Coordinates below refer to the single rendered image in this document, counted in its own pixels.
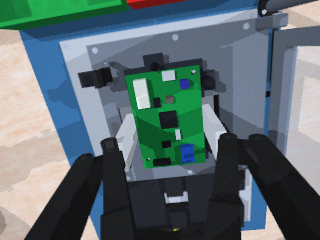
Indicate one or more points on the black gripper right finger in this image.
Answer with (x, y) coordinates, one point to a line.
(294, 204)

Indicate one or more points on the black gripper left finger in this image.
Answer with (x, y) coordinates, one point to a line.
(66, 213)

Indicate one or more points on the red bin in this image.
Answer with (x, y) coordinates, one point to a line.
(138, 4)

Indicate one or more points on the green open bin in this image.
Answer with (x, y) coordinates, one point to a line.
(59, 11)

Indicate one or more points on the green circuit board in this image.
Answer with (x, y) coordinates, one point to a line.
(167, 109)

